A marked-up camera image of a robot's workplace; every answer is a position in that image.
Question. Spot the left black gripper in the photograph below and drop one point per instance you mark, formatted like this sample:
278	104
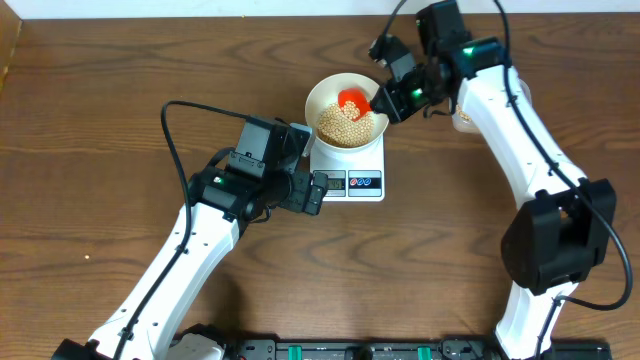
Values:
296	201

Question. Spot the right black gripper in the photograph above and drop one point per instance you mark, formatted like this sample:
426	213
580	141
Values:
395	109

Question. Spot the red plastic measuring scoop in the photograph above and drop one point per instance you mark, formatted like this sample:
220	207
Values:
353	103

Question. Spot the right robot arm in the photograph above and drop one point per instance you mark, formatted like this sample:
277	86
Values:
562	227

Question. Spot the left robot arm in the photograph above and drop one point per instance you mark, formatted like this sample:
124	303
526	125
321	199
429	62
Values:
238	187

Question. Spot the white digital kitchen scale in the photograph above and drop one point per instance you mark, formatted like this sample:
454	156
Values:
354	174

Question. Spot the soybeans in bowl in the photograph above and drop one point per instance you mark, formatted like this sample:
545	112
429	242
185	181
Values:
336	129

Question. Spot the cream round bowl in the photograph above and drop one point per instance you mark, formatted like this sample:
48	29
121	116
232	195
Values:
326	93

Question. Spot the clear plastic soybean container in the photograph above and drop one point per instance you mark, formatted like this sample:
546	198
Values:
462	122

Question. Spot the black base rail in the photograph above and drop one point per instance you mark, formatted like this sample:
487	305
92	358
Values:
400	350

